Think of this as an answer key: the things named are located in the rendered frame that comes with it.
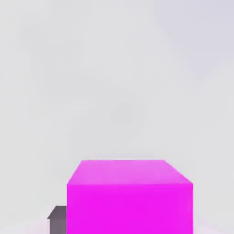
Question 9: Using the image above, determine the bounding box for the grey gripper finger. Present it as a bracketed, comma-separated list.
[47, 205, 68, 234]

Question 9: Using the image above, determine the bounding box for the small magenta cube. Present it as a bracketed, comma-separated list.
[66, 160, 194, 234]

